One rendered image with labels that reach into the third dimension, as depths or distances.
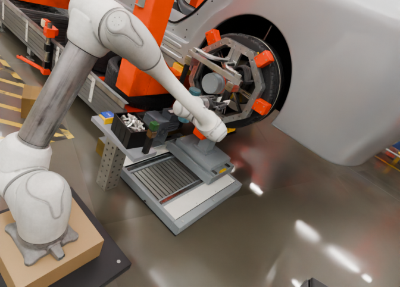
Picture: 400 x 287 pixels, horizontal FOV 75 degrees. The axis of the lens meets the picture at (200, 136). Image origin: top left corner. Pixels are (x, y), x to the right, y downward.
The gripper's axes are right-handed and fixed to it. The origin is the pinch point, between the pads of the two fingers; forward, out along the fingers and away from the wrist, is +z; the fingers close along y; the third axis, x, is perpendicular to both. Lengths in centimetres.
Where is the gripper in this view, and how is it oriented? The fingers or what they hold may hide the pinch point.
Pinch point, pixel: (223, 100)
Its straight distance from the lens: 158.3
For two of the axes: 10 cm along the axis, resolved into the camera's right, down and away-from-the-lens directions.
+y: 7.1, 5.7, -4.1
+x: 3.7, -8.0, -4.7
